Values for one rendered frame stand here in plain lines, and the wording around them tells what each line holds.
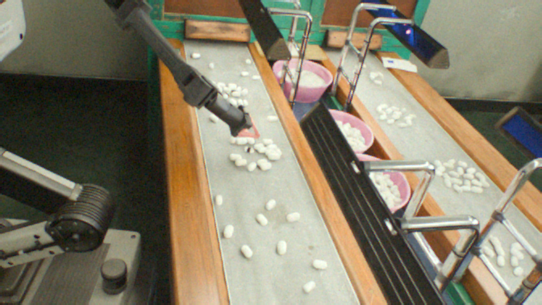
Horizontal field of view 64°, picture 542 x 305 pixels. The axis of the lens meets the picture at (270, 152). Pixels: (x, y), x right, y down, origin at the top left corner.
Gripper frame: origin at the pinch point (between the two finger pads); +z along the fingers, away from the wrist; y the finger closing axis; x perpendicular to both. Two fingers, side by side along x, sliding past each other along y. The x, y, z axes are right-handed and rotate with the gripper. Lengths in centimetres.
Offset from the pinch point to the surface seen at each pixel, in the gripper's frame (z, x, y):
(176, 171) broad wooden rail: -15.6, 20.2, -9.7
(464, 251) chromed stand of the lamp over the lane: 4, -30, -67
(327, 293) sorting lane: 12, 2, -52
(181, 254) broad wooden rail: -15.6, 20.6, -40.1
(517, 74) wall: 226, -121, 158
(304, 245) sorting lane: 10.8, 2.8, -37.4
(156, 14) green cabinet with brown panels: -26, 14, 86
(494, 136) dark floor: 224, -74, 121
